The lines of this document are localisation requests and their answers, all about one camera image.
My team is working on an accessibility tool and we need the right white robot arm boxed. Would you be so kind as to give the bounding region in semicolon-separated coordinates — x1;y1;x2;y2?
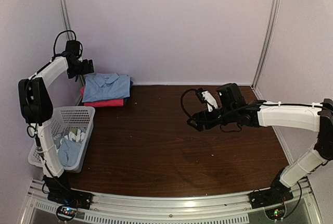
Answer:
181;83;332;204

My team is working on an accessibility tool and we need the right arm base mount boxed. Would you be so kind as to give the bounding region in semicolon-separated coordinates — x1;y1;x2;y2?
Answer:
248;174;293;209

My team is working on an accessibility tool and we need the left aluminium corner post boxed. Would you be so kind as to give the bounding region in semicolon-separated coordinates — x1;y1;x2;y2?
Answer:
59;0;72;31

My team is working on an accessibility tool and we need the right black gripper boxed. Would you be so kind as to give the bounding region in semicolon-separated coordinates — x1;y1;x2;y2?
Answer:
187;107;236;132

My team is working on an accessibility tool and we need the right aluminium corner post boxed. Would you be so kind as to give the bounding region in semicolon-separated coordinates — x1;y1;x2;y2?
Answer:
251;0;281;90

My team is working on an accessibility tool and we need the folded pink cloth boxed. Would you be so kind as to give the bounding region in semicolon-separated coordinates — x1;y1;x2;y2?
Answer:
80;85;127;108

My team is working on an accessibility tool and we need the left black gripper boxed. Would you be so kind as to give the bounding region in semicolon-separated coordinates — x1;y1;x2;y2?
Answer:
67;60;94;80

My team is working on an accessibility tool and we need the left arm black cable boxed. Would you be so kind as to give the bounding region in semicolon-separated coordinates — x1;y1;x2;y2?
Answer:
53;30;78;58

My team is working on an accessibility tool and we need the aluminium corner post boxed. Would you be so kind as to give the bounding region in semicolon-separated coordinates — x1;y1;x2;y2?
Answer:
59;0;72;31
251;0;281;90

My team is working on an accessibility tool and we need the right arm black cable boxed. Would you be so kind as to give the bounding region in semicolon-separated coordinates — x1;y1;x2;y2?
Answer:
180;88;203;118

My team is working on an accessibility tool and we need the white plastic laundry basket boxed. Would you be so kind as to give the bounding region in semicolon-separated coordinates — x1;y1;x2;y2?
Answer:
27;105;96;173

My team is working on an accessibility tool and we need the folded dark blue cloth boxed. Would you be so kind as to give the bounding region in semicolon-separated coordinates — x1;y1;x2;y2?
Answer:
123;80;133;105

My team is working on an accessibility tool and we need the blue printed garment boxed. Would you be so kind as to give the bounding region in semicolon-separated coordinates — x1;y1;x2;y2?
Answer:
53;127;86;167

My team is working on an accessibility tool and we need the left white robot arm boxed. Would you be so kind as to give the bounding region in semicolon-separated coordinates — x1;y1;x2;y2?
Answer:
18;40;94;205

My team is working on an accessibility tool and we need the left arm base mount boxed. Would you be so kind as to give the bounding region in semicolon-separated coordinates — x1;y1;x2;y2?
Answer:
43;174;93;209

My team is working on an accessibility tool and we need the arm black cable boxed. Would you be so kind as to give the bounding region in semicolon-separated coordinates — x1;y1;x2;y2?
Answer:
53;30;78;58
180;88;203;118

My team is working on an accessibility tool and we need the aluminium front rail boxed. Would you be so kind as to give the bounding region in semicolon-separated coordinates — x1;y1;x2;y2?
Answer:
17;179;324;223

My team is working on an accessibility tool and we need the light blue shirt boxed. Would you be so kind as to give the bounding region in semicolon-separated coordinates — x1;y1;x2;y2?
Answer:
82;73;131;102

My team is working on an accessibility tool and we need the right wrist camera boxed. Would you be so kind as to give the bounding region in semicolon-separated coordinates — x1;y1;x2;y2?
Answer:
196;88;219;112

